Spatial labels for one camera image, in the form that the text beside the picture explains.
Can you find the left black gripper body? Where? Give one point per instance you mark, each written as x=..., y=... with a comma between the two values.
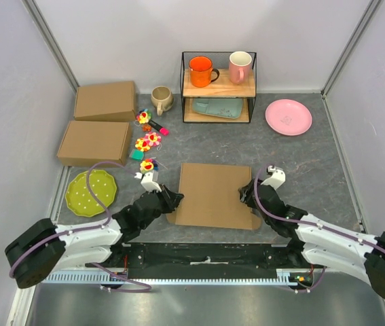
x=166, y=206

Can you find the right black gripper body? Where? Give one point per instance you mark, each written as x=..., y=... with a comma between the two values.
x=246, y=198

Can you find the cardboard box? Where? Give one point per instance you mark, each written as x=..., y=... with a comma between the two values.
x=87, y=143
x=108, y=102
x=211, y=197

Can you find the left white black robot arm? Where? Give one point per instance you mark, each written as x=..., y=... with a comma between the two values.
x=46, y=247

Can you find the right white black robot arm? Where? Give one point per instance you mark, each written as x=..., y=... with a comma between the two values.
x=320, y=243

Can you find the rainbow flower plush lower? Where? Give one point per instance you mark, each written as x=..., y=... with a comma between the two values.
x=148, y=165

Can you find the rainbow flower plush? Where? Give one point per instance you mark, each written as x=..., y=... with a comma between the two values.
x=144, y=116
x=148, y=165

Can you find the teal block toy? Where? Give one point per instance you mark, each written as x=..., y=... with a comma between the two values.
x=137, y=155

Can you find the green dotted plate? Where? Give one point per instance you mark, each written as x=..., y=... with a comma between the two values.
x=81, y=202

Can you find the yellow flower plush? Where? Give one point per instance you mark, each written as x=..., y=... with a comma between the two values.
x=142, y=144

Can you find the pink flower plush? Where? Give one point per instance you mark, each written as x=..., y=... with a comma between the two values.
x=153, y=139

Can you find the pink black highlighter pen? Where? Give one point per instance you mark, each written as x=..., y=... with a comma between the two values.
x=162, y=130

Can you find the small orange flower charm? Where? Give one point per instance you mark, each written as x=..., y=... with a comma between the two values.
x=146, y=128

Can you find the pink round plate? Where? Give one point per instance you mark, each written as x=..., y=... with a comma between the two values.
x=288, y=117

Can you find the rainbow flower plush top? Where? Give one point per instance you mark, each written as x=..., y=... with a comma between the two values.
x=144, y=116

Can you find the teal rectangular ceramic plate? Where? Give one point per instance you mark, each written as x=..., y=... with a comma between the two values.
x=230, y=108

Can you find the beige ceramic mug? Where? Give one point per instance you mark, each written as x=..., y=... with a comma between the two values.
x=162, y=99

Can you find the pink ceramic mug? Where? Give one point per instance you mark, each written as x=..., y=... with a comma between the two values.
x=239, y=66

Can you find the orange enamel mug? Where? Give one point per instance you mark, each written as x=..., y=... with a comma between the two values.
x=201, y=71

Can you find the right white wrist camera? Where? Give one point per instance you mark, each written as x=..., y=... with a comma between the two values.
x=275, y=177

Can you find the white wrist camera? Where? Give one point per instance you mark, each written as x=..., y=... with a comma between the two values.
x=275, y=177
x=150, y=183

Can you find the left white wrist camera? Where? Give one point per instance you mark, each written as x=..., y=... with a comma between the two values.
x=150, y=183

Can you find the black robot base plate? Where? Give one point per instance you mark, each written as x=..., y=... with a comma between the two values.
x=205, y=260

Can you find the grey slotted cable duct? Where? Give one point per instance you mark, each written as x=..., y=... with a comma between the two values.
x=99, y=277

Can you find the black wire wooden shelf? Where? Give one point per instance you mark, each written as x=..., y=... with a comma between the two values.
x=222, y=88

